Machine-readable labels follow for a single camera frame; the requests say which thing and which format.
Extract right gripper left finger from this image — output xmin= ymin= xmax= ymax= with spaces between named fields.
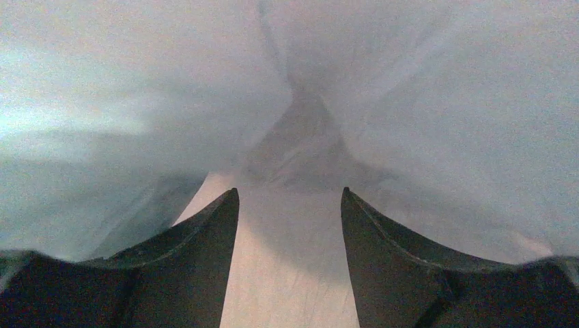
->
xmin=1 ymin=189 xmax=240 ymax=327

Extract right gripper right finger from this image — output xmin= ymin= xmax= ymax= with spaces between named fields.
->
xmin=341 ymin=189 xmax=578 ymax=327

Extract light blue plastic trash bag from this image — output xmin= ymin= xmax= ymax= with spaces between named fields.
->
xmin=1 ymin=1 xmax=578 ymax=262

